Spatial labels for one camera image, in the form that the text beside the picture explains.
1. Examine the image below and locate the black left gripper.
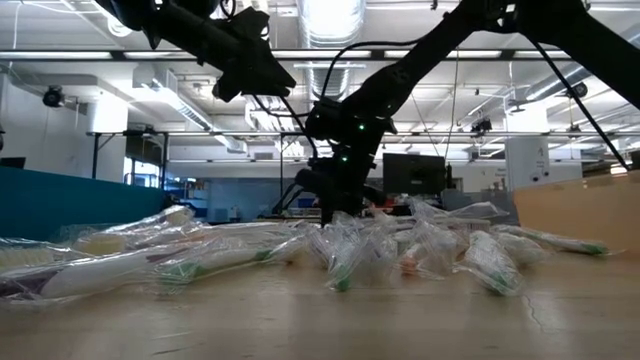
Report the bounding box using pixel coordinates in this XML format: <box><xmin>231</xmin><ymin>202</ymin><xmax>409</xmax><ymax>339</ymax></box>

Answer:
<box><xmin>197</xmin><ymin>34</ymin><xmax>298</xmax><ymax>104</ymax></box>

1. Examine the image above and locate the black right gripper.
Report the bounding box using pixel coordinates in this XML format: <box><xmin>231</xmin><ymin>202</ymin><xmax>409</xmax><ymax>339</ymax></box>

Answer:
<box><xmin>314</xmin><ymin>144</ymin><xmax>384</xmax><ymax>227</ymax></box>

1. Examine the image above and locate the purple white wrapped toothbrush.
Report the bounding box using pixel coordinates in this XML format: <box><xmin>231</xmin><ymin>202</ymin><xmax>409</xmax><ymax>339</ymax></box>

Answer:
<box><xmin>0</xmin><ymin>247</ymin><xmax>171</xmax><ymax>303</ymax></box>
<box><xmin>199</xmin><ymin>222</ymin><xmax>301</xmax><ymax>240</ymax></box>
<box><xmin>367</xmin><ymin>227</ymin><xmax>401</xmax><ymax>281</ymax></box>

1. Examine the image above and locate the black computer monitor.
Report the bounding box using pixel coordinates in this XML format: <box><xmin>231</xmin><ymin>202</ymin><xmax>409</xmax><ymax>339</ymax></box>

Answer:
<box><xmin>382</xmin><ymin>153</ymin><xmax>447</xmax><ymax>197</ymax></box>

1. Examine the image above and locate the black overhead crossbar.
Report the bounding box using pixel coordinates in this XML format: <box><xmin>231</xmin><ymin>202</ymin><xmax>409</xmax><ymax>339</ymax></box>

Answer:
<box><xmin>0</xmin><ymin>49</ymin><xmax>640</xmax><ymax>63</ymax></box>

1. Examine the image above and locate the teal plastic bin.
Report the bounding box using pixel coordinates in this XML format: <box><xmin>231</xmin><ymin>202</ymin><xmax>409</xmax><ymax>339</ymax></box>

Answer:
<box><xmin>0</xmin><ymin>166</ymin><xmax>165</xmax><ymax>242</ymax></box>

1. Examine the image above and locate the orange translucent plastic bin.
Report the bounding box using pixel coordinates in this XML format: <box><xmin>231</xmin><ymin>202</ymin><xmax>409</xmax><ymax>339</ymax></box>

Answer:
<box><xmin>512</xmin><ymin>171</ymin><xmax>640</xmax><ymax>260</ymax></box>

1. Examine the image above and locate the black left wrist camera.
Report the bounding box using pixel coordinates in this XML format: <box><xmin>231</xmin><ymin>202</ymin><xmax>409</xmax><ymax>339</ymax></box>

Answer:
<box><xmin>219</xmin><ymin>5</ymin><xmax>275</xmax><ymax>57</ymax></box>

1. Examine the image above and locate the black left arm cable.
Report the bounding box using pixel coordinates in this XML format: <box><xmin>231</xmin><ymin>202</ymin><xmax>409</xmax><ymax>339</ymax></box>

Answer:
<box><xmin>249</xmin><ymin>92</ymin><xmax>321</xmax><ymax>160</ymax></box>

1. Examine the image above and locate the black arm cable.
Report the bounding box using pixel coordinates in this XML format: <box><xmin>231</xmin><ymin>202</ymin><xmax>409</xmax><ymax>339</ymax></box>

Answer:
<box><xmin>319</xmin><ymin>37</ymin><xmax>431</xmax><ymax>101</ymax></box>
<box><xmin>249</xmin><ymin>92</ymin><xmax>321</xmax><ymax>160</ymax></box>

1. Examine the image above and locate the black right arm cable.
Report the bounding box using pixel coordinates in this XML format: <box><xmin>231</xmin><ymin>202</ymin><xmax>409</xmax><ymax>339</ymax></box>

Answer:
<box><xmin>319</xmin><ymin>37</ymin><xmax>431</xmax><ymax>101</ymax></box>

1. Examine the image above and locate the white ceiling air duct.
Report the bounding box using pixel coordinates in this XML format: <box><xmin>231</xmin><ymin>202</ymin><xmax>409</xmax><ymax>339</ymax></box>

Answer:
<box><xmin>132</xmin><ymin>67</ymin><xmax>216</xmax><ymax>131</ymax></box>

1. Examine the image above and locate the silver round ventilation duct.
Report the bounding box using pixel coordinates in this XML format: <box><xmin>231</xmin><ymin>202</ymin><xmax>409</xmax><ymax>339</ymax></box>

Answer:
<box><xmin>295</xmin><ymin>0</ymin><xmax>367</xmax><ymax>99</ymax></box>
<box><xmin>522</xmin><ymin>29</ymin><xmax>640</xmax><ymax>104</ymax></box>

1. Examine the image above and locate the black metal rack frame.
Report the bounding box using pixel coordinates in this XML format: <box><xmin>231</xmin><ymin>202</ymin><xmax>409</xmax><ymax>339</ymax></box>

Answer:
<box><xmin>85</xmin><ymin>130</ymin><xmax>321</xmax><ymax>201</ymax></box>

